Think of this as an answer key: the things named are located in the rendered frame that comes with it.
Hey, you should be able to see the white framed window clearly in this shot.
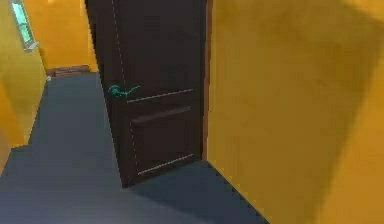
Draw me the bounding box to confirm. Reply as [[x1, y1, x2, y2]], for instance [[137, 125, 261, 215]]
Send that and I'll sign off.
[[9, 0, 40, 53]]

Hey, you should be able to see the teal door lever handle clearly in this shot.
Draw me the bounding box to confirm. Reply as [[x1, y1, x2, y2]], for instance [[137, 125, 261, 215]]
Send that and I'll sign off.
[[108, 84, 142, 99]]

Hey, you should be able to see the dark brown room door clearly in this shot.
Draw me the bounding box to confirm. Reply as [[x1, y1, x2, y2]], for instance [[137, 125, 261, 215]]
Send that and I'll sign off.
[[84, 0, 208, 189]]

